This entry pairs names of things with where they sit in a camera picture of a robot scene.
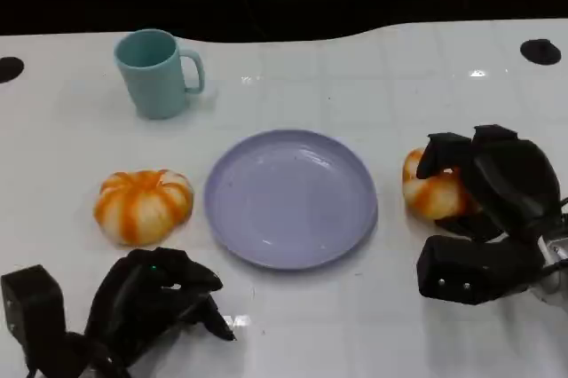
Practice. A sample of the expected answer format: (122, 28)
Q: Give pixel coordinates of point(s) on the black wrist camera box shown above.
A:
(475, 267)
(33, 302)

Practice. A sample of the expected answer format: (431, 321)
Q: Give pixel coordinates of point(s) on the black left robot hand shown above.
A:
(133, 298)

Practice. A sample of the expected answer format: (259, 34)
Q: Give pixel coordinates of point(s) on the orange and white bread roll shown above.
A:
(142, 209)
(432, 200)

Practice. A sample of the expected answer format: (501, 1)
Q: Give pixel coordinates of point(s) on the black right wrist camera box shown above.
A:
(475, 267)

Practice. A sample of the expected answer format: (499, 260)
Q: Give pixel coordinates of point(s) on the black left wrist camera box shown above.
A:
(33, 302)

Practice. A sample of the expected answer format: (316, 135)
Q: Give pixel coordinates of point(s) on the lilac plate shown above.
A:
(288, 200)

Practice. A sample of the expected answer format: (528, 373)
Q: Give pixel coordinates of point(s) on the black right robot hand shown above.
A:
(515, 183)

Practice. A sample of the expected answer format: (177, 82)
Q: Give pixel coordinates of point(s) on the pale green mug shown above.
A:
(153, 83)

